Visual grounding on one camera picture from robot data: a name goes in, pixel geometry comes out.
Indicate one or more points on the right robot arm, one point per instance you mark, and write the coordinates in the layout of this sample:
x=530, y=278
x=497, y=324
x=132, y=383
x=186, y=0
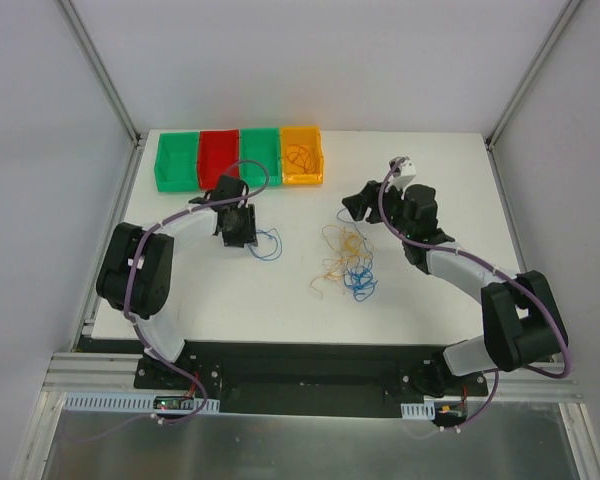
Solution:
x=520, y=319

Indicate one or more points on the red bin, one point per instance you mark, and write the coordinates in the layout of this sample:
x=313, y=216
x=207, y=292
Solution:
x=218, y=152

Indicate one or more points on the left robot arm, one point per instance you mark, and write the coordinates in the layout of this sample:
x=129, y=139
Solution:
x=136, y=272

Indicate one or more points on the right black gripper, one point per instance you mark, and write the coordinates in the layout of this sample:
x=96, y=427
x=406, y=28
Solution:
x=375, y=201

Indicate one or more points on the white cable duct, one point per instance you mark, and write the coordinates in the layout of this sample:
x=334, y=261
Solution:
x=418, y=411
x=139, y=404

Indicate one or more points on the right white cable duct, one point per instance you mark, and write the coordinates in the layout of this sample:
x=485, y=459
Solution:
x=418, y=411

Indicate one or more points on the aluminium frame post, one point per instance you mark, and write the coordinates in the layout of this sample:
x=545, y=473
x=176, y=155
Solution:
x=555, y=34
x=98, y=68

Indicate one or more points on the far left green bin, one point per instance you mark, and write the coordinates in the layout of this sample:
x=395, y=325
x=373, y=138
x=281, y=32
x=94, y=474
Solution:
x=175, y=167

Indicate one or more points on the right aluminium frame post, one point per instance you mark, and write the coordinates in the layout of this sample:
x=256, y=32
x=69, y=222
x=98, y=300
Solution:
x=555, y=34

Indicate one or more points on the orange bin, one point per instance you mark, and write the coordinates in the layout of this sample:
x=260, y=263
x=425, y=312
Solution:
x=302, y=158

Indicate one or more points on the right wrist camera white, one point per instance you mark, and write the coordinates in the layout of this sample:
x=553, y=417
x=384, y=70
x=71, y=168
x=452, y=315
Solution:
x=402, y=172

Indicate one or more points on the green bin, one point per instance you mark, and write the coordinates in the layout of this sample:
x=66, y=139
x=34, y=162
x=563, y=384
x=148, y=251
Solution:
x=263, y=146
x=175, y=167

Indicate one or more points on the left white cable duct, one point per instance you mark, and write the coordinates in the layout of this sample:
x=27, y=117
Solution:
x=139, y=404

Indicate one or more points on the left aluminium frame post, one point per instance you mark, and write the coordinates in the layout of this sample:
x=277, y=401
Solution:
x=98, y=68

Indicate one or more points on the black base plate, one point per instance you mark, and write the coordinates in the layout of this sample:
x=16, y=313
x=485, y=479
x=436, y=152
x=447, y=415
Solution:
x=368, y=381

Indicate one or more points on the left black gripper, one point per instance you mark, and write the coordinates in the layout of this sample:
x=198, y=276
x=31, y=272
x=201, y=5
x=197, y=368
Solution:
x=250, y=226

